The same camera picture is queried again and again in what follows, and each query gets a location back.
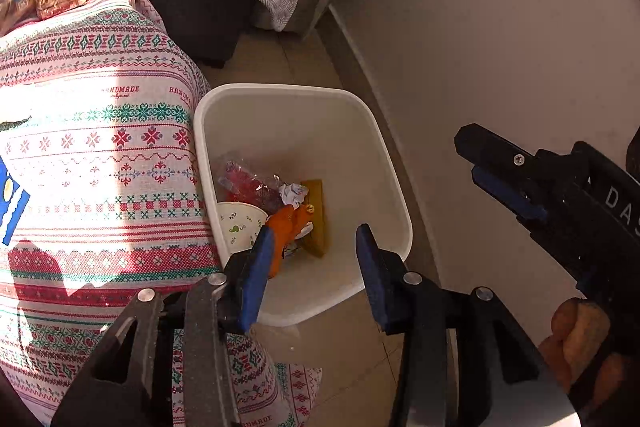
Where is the blue almond snack box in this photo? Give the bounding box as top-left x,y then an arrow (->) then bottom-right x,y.
0,160 -> 30,246

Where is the white plastic trash bin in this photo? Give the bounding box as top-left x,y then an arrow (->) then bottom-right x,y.
193,83 -> 413,327

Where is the patterned knitted tablecloth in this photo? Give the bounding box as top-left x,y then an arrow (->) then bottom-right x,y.
1,0 -> 322,426

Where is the yellow snack bag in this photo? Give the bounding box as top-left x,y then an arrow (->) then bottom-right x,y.
297,179 -> 329,258

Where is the person's right hand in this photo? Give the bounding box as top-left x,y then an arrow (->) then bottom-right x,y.
538,298 -> 611,392

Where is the blue lined paper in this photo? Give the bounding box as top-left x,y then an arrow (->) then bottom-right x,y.
279,183 -> 309,209

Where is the white paper cup with prints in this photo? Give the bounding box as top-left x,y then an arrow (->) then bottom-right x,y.
217,202 -> 268,255

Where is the clear crushed plastic bottle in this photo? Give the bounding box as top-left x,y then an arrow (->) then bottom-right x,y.
214,155 -> 283,216

